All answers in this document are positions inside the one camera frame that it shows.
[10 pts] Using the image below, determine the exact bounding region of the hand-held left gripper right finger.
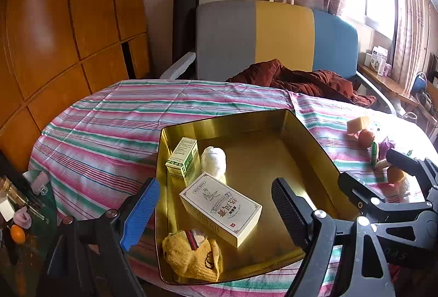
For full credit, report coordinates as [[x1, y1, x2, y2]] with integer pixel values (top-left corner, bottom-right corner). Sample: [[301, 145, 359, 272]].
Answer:
[[270, 177, 397, 297]]

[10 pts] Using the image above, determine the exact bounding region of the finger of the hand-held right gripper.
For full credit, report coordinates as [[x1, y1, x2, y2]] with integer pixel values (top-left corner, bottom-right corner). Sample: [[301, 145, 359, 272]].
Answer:
[[338, 171, 389, 215], [386, 147, 438, 192]]

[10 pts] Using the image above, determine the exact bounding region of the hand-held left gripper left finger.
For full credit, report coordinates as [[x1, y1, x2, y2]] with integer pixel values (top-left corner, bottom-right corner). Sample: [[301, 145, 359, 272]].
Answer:
[[46, 177, 161, 297]]

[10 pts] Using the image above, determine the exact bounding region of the small orange fruit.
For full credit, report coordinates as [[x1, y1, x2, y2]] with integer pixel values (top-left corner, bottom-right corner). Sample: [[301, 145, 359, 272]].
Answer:
[[387, 167, 406, 184], [10, 225, 26, 244], [358, 129, 375, 148]]

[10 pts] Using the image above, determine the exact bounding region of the white plastic ball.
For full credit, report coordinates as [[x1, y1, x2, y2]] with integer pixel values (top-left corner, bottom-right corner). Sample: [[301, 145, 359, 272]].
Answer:
[[200, 146, 227, 181], [399, 177, 411, 202]]

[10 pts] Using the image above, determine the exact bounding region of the gold metal tin tray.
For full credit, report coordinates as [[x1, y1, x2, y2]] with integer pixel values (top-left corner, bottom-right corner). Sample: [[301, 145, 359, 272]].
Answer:
[[155, 109, 360, 286]]

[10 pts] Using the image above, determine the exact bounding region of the purple snack packet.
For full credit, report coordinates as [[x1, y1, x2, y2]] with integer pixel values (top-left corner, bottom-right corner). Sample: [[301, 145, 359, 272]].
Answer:
[[378, 137, 396, 159]]

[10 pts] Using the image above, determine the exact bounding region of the yellow sponge block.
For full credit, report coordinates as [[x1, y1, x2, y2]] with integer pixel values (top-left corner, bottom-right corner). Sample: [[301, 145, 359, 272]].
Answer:
[[347, 116, 371, 137]]

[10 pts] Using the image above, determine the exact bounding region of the small green medicine box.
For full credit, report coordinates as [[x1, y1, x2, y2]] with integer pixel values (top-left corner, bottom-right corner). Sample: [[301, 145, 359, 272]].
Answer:
[[165, 137, 199, 178]]

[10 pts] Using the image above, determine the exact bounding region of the white and gold carton box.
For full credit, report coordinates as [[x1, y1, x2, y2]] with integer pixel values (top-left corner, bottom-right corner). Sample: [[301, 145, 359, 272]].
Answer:
[[179, 172, 263, 249]]

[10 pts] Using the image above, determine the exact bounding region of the blue bag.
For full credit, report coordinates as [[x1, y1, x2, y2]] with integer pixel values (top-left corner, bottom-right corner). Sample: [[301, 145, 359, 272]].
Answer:
[[411, 73, 428, 96]]

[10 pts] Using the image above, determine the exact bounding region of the wooden side desk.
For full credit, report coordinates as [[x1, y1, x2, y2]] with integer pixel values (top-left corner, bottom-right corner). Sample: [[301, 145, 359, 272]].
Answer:
[[358, 62, 438, 133]]

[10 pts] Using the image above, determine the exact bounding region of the striped pink green tablecloth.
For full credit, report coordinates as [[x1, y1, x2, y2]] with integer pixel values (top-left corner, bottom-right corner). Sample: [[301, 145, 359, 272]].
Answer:
[[28, 79, 438, 297]]

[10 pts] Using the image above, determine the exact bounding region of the pink white clip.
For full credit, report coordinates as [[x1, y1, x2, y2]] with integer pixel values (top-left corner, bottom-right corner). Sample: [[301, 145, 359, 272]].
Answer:
[[31, 171, 50, 195]]

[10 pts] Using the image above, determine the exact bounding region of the white appliance box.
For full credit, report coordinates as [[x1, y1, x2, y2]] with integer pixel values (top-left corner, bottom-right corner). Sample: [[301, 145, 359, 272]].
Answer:
[[371, 47, 389, 73]]

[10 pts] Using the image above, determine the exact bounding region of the rust red jacket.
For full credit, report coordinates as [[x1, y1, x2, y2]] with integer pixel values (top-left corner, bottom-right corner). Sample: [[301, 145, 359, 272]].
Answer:
[[226, 59, 377, 109]]

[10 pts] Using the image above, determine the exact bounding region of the pink small cup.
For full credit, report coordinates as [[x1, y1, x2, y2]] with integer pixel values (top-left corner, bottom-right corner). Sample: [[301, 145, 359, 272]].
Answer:
[[14, 208, 33, 227]]

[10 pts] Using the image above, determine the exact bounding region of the glass bottle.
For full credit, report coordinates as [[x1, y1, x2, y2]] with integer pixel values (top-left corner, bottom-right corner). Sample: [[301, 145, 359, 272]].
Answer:
[[0, 177, 45, 220]]

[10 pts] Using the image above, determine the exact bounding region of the grey yellow blue sofa chair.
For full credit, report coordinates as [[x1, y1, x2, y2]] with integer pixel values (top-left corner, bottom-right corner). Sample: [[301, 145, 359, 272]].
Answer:
[[161, 0, 397, 113]]

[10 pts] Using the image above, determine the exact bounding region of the wooden wardrobe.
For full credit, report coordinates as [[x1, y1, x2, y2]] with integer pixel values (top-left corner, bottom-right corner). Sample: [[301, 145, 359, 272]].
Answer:
[[0, 0, 151, 174]]

